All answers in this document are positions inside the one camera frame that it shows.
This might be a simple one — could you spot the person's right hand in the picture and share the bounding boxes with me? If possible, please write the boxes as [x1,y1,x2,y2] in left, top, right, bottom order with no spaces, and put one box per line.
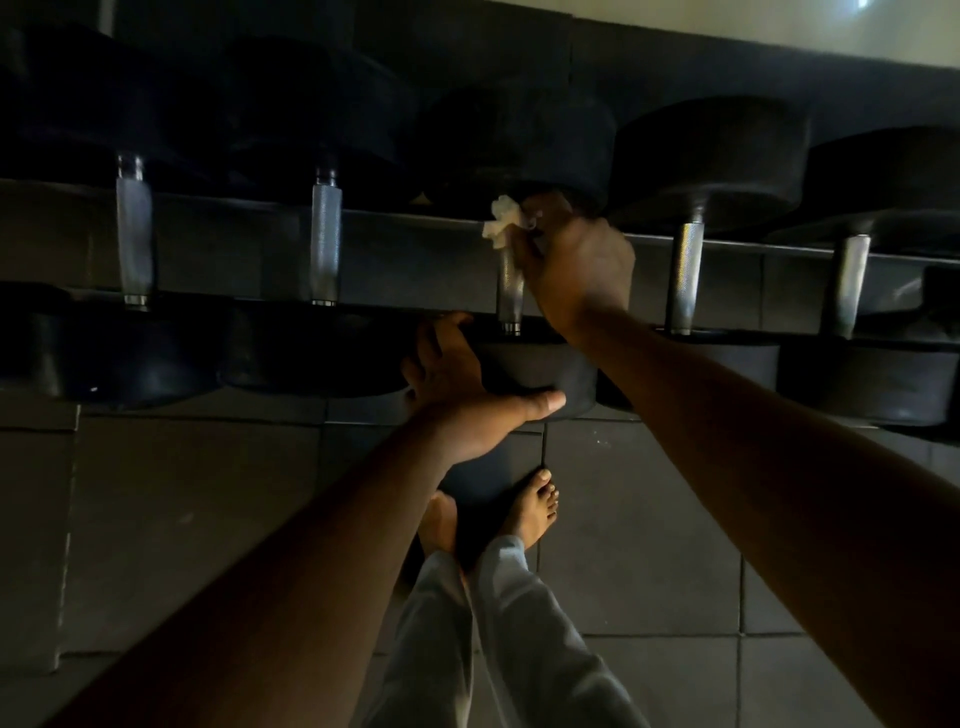
[510,192,638,340]

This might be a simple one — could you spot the person's left hand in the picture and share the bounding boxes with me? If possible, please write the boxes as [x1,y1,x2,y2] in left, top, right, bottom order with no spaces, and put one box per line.
[400,310,568,468]

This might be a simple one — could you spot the white cleaning cloth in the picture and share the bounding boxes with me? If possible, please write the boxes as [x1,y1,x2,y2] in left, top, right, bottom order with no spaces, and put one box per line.
[481,194,543,246]

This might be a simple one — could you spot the black rubber dumbbell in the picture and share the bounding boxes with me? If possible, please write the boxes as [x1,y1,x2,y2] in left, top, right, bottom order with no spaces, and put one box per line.
[221,36,423,400]
[765,126,960,430]
[596,93,816,415]
[0,21,230,404]
[414,81,618,421]

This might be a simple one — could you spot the person's left forearm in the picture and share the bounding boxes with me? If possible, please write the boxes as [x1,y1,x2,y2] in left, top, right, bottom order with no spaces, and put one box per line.
[43,416,470,728]

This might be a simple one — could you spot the person's right forearm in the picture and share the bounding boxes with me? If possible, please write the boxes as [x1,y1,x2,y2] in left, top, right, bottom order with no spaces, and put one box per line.
[566,303,960,728]

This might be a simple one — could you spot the person's right foot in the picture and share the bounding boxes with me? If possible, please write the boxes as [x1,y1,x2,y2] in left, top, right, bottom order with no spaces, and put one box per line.
[497,468,561,550]

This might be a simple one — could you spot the person's foot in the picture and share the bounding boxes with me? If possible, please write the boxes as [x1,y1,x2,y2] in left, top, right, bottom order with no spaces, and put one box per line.
[497,468,561,550]
[417,490,460,562]

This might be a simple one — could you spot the dark metal dumbbell rack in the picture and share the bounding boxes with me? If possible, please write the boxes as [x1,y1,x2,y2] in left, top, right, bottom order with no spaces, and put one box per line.
[0,0,960,445]

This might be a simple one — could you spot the person's left foot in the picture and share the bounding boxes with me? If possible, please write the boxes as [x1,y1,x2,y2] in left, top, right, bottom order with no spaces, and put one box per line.
[417,490,460,562]

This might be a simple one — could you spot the grey trousers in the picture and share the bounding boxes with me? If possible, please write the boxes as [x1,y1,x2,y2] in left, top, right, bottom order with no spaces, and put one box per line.
[358,535,652,728]

